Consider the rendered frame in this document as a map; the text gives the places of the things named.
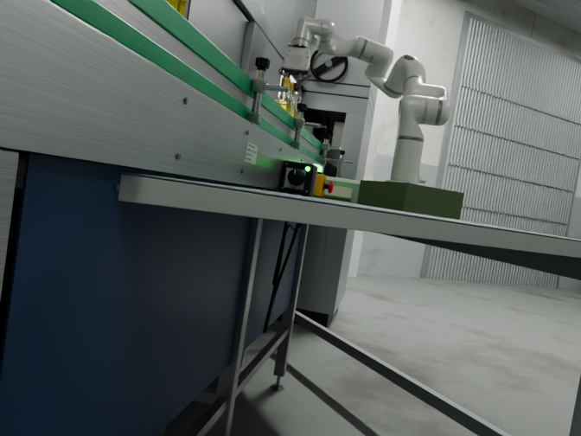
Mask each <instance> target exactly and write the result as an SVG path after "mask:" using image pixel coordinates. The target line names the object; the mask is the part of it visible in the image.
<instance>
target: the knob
mask: <svg viewBox="0 0 581 436"><path fill-rule="evenodd" d="M287 178H288V181H289V183H290V184H291V185H293V186H299V185H301V184H303V182H304V180H305V174H304V173H303V172H302V171H301V170H300V169H293V170H291V171H290V172H289V173H288V176H287Z"/></svg>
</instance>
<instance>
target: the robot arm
mask: <svg viewBox="0 0 581 436"><path fill-rule="evenodd" d="M334 31H335V26H334V24H333V23H332V22H331V21H329V20H325V19H313V18H310V17H308V16H300V17H299V18H298V19H297V23H296V27H295V31H294V35H293V39H292V41H291V43H288V47H289V48H288V50H287V52H286V55H285V58H284V62H283V66H282V67H281V68H280V69H279V70H278V72H279V73H280V74H281V75H283V77H287V78H290V76H291V74H292V75H299V79H297V84H296V92H298V89H300V87H301V83H303V81H304V80H306V79H307V78H309V77H312V73H311V71H310V57H311V52H310V45H311V43H312V46H313V47H314V48H315V49H317V50H319V51H321V52H323V53H325V54H327V55H332V56H340V57H348V56H352V57H354V58H357V59H359V60H362V61H365V62H367V63H368V65H367V68H366V70H365V76H366V78H367V79H368V80H369V81H370V82H372V83H373V84H374V85H375V86H376V87H378V88H379V89H380V90H381V91H382V92H383V93H384V94H385V95H386V96H388V97H390V98H392V99H398V98H400V97H401V96H402V95H403V98H402V99H401V100H400V102H399V111H398V115H399V118H398V130H397V137H396V144H395V150H394V155H393V167H392V172H391V178H390V180H386V182H397V183H413V184H418V185H422V184H420V183H426V179H424V178H421V177H420V175H419V168H420V163H421V157H422V150H423V145H424V139H425V138H424V133H423V132H422V130H421V129H420V127H419V126H418V125H435V126H441V125H444V124H445V123H446V122H447V121H448V119H449V116H450V102H449V95H448V91H447V89H446V88H445V87H441V86H435V85H427V84H426V73H425V68H424V66H423V64H422V63H421V62H420V61H419V60H418V59H417V58H416V57H415V56H413V55H410V54H404V55H402V56H401V57H399V58H398V60H397V61H396V62H395V64H394V65H393V68H392V70H391V72H390V74H389V75H388V77H387V78H386V73H387V71H388V69H389V67H390V66H391V64H392V61H393V50H392V49H391V48H389V47H387V46H384V45H382V44H379V43H378V42H374V41H371V40H369V39H367V38H365V37H363V36H360V35H359V36H356V37H354V38H352V39H349V40H346V41H338V40H335V39H332V38H331V37H332V35H333V34H334Z"/></svg>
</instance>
